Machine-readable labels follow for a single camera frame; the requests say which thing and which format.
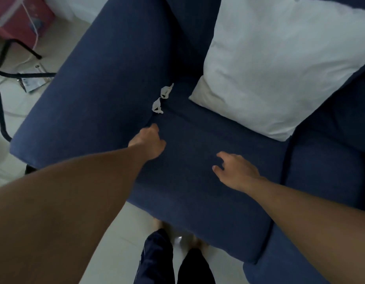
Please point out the person's left hand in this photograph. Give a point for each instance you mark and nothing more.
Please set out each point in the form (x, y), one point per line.
(148, 143)

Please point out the person's right hand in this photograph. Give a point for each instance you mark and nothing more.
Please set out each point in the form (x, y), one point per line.
(240, 171)

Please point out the person's left fingers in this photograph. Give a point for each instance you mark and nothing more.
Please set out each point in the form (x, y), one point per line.
(157, 136)

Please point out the person's right thumb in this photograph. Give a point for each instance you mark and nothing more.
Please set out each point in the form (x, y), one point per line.
(218, 170)

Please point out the person's left forearm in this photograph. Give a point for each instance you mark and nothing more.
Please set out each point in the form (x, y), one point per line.
(58, 209)

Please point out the person's right forearm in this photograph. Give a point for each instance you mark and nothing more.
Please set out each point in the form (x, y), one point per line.
(315, 224)

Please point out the crumpled white paper scrap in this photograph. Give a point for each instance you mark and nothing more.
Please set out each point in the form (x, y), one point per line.
(156, 105)
(166, 91)

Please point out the person's right foot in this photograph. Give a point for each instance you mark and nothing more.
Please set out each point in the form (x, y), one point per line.
(197, 242)

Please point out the person's foot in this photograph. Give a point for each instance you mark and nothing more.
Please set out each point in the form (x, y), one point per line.
(197, 242)
(159, 225)

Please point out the blue fabric sofa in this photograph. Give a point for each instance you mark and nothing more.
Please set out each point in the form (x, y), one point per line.
(111, 70)

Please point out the person's left foot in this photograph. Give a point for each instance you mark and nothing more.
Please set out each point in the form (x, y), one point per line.
(159, 225)

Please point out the person's dark trousers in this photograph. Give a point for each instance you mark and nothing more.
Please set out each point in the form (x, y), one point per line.
(158, 260)

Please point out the white pillow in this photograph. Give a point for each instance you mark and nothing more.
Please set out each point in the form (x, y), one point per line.
(277, 65)

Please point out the printed packet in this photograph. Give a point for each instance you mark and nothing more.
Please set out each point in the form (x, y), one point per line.
(33, 81)

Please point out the red box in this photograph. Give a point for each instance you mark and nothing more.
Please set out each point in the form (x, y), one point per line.
(21, 17)

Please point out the black metal frame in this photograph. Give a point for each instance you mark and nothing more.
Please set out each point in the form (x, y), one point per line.
(1, 115)

